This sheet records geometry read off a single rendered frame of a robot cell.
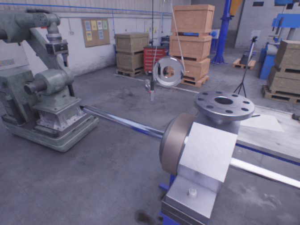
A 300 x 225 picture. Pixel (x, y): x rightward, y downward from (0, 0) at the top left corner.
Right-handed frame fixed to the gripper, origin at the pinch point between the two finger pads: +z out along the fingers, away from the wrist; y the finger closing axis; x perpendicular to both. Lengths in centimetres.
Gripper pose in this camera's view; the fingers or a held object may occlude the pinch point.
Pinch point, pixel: (61, 65)
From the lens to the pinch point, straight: 250.1
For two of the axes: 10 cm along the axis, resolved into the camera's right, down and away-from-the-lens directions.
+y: -3.7, 4.6, -8.0
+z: 0.0, 8.7, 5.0
